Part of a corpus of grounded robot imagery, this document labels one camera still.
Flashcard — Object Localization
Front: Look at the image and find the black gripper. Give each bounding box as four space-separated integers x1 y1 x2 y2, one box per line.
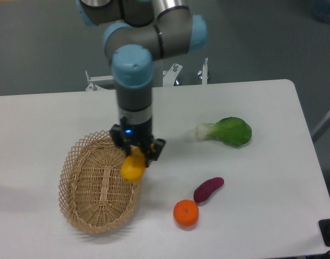
109 116 166 168

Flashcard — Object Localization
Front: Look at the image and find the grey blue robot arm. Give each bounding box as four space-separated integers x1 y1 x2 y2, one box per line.
76 1 208 166

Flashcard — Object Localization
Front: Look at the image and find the woven wicker basket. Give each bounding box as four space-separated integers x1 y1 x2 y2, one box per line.
58 131 141 234

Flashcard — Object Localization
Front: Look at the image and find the purple sweet potato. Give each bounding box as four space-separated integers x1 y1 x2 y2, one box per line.
193 177 225 203

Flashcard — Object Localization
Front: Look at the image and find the orange tangerine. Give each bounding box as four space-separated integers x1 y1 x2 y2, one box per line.
173 200 199 227

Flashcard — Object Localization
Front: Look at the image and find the green bok choy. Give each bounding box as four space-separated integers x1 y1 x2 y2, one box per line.
195 117 252 148

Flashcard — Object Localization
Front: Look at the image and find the white metal base frame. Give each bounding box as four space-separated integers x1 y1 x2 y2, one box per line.
85 57 210 92

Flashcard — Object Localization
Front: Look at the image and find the white frame at right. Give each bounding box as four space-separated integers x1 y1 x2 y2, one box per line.
311 110 330 143

